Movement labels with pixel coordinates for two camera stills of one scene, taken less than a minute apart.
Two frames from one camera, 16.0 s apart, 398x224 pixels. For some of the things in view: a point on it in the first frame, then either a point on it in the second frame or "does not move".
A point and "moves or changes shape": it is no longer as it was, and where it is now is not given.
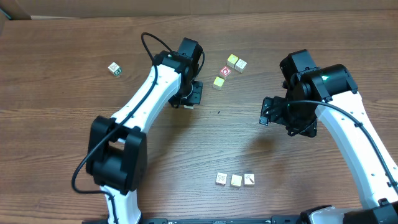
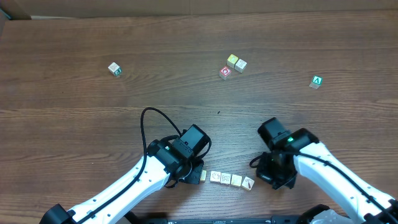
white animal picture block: x=188 y=107 -> x=215 y=177
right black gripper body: x=270 y=109 -> x=273 y=177
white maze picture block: x=221 y=178 moves or changes shape
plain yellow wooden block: x=236 y=180 does not move
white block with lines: x=240 y=65 does not move
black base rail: x=280 y=219 does not move
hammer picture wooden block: x=249 y=179 moves or changes shape
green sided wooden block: x=115 y=69 does not move
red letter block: x=225 y=71 does not move
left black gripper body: x=195 y=93 -> x=194 y=173
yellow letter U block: x=219 y=81 -> x=203 y=175
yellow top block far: x=231 y=60 does not move
